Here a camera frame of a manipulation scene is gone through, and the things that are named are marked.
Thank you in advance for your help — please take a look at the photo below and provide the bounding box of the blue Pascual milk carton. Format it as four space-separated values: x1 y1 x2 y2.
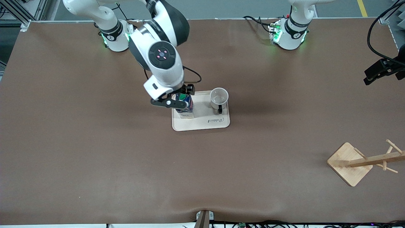
175 93 194 119

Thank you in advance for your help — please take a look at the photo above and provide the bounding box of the white smiley face mug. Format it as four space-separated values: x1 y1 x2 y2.
210 88 229 115

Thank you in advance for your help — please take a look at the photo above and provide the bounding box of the wooden mug rack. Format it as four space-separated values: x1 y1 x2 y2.
327 139 405 187

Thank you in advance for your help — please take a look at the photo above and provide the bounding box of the grey foam wedge panel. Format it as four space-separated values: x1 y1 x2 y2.
388 0 405 51

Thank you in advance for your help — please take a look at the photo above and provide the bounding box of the black arm base cable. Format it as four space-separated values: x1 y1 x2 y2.
243 15 276 34

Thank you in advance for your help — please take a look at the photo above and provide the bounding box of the aluminium frame profile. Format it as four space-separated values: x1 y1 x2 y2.
0 0 48 32

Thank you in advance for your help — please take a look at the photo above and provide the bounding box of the thick black camera cable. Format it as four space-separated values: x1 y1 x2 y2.
367 0 405 60

